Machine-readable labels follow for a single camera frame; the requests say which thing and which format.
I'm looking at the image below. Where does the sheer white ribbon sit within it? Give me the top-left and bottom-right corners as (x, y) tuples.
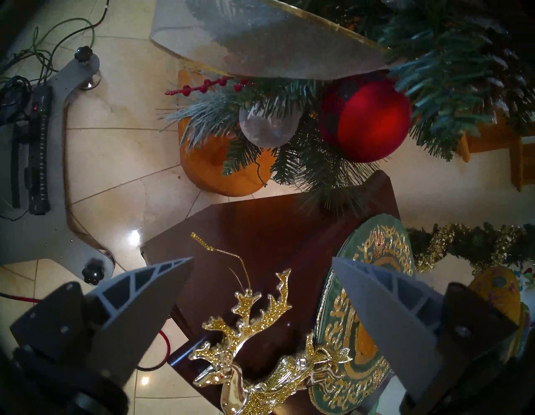
(150, 0), (391, 81)

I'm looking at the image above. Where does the wooden stair banister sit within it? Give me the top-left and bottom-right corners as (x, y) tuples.
(178, 69), (535, 197)

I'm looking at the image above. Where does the red floor cable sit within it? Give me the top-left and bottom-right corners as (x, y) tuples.
(0, 293), (172, 373)

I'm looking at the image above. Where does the red ball ornament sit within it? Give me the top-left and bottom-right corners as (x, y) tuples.
(320, 79), (412, 163)

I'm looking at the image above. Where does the black floor cable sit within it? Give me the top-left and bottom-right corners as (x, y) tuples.
(0, 0), (111, 76)

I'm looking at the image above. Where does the yellow porcelain lidded jar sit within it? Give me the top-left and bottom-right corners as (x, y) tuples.
(466, 264), (531, 364)

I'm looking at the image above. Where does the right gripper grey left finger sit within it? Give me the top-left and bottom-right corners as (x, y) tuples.
(10, 257), (194, 387)

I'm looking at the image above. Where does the green gold tinsel garland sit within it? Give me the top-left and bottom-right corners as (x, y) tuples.
(405, 223), (535, 272)

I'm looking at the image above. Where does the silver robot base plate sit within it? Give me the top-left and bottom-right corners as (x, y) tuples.
(0, 52), (115, 287)

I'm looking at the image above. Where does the black power strip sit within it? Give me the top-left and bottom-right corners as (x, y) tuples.
(27, 86), (53, 216)

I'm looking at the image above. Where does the white glitter ball ornament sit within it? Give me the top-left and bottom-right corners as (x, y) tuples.
(239, 102), (302, 149)

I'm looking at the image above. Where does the red berry sprig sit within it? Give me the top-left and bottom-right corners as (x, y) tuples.
(165, 75), (253, 97)

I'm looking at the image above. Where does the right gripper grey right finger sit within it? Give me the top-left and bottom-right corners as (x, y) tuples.
(332, 257), (519, 408)

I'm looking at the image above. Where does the gold glitter reindeer ornament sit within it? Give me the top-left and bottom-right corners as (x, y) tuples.
(188, 232), (354, 415)

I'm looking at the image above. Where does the green pine garland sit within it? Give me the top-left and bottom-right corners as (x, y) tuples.
(159, 0), (535, 210)

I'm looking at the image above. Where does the green floor cable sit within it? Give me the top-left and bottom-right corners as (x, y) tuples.
(23, 17), (97, 84)

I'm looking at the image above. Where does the frosted pine cone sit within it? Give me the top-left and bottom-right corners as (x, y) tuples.
(476, 38), (527, 122)

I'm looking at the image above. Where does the ornate decorative plate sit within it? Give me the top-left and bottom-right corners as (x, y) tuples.
(308, 214), (415, 415)

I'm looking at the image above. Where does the dark wooden cabinet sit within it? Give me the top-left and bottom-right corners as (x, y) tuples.
(140, 169), (402, 415)

